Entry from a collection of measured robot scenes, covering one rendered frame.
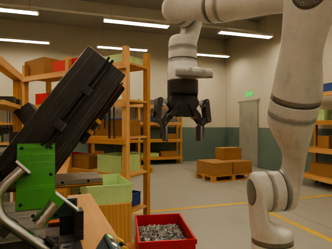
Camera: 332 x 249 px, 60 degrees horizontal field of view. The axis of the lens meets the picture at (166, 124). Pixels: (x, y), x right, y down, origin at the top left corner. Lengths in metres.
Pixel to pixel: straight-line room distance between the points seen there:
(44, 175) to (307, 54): 0.82
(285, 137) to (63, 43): 9.88
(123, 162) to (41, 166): 2.59
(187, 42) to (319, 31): 0.29
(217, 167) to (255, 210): 6.21
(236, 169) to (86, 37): 6.47
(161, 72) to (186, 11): 9.81
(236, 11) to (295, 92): 0.20
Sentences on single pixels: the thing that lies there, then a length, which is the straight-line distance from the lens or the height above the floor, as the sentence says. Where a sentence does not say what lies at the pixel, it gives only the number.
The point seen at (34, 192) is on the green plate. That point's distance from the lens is 1.02.
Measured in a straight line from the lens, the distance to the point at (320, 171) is 6.94.
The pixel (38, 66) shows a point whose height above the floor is 2.26.
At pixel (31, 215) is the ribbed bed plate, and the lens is 1.03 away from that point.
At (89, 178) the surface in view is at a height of 1.13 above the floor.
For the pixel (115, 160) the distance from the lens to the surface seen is 3.70.
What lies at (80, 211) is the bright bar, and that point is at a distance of 1.18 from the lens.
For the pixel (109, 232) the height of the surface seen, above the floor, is 0.90.
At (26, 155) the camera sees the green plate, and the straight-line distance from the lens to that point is 1.03.
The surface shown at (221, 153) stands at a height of 0.60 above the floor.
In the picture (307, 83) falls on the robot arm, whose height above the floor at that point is 1.41.
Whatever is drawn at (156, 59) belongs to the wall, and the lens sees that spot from 10.54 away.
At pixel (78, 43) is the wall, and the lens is 10.29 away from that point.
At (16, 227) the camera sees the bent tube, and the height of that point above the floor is 1.04.
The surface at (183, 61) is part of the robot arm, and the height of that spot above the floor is 1.48.
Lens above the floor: 1.33
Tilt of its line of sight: level
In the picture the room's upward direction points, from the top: straight up
